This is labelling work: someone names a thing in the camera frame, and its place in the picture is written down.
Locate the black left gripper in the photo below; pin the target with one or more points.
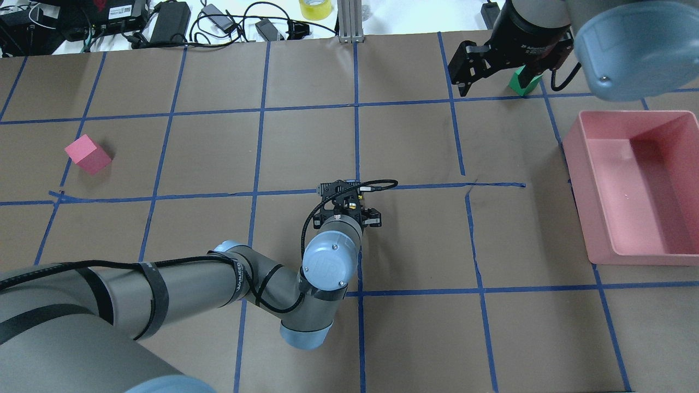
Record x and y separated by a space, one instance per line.
374 217

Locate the pink cube near left arm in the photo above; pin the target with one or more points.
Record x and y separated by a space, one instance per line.
90 156

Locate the black power adapter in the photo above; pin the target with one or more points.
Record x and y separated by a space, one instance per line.
171 24

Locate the pink plastic bin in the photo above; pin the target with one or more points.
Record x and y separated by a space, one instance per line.
634 179

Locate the green cube near right arm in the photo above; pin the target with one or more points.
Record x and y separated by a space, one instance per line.
523 81

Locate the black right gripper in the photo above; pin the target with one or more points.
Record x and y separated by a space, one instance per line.
527 33

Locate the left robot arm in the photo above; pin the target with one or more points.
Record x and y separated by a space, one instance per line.
77 326

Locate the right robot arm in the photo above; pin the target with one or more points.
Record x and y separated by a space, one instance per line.
627 50

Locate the aluminium frame post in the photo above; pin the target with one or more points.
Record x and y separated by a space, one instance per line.
350 22

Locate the yellow tape roll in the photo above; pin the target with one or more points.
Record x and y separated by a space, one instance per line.
315 10

